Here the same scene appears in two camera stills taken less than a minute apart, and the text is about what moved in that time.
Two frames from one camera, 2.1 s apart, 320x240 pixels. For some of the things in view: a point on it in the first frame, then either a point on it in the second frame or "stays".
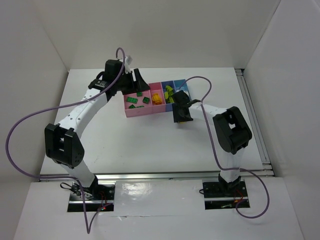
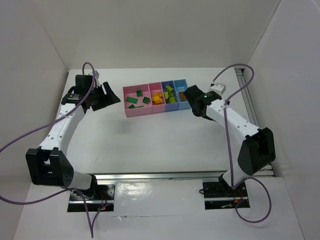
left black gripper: (132, 81) -> (100, 97)
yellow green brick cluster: (156, 99) stays
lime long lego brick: (171, 100) stays
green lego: (133, 106) stays
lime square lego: (169, 88) stays
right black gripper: (180, 113) -> (200, 110)
